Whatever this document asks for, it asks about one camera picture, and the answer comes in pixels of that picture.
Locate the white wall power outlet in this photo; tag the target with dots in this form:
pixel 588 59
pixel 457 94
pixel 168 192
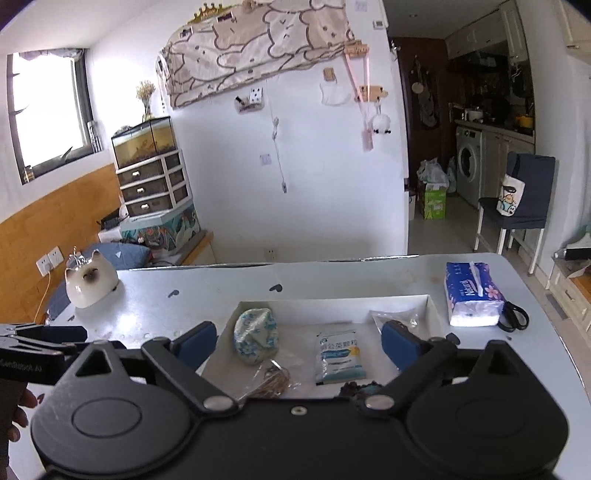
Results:
pixel 49 261

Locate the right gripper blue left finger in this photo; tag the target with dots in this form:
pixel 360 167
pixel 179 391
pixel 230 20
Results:
pixel 191 349

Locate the white blue medicine sachet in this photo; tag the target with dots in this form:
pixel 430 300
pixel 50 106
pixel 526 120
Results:
pixel 338 358

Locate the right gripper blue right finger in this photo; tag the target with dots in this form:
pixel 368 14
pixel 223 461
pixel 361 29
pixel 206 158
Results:
pixel 404 348

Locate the dark crocheted multicolour scrunchie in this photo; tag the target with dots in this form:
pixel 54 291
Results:
pixel 353 389

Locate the floral blue brocade pouch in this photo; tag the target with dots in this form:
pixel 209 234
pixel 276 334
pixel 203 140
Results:
pixel 255 336

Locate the dried flower vase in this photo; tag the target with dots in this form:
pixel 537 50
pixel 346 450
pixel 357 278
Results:
pixel 144 93

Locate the person's left hand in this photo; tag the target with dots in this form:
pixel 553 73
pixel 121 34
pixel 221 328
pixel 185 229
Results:
pixel 15 397

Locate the white sheep plush ornament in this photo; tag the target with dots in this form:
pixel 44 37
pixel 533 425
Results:
pixel 381 124

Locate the white shallow cardboard box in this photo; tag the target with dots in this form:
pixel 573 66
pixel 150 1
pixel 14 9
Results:
pixel 301 325

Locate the blue tissue pack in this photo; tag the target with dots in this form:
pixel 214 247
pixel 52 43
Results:
pixel 473 298

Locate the green cardboard box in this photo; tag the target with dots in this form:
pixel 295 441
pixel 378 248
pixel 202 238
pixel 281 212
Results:
pixel 432 199

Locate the cartoon print tote bag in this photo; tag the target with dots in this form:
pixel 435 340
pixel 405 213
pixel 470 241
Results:
pixel 510 195

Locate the colourful patterned storage box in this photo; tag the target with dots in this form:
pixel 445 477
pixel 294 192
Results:
pixel 163 233

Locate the navy blue chair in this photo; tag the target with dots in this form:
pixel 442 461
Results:
pixel 521 208

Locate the bear print hanging cloth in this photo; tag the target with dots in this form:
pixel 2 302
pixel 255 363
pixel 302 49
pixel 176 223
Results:
pixel 223 48

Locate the black scissors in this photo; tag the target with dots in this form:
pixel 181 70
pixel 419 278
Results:
pixel 513 318

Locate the white washing machine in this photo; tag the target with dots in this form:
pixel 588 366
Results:
pixel 469 164

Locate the cream cat-shaped ceramic jar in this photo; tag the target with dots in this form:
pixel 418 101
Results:
pixel 90 280

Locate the glass fish tank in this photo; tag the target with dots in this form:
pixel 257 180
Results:
pixel 146 140

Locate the white plastic drawer unit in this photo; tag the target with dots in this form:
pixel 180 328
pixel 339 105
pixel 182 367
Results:
pixel 154 186

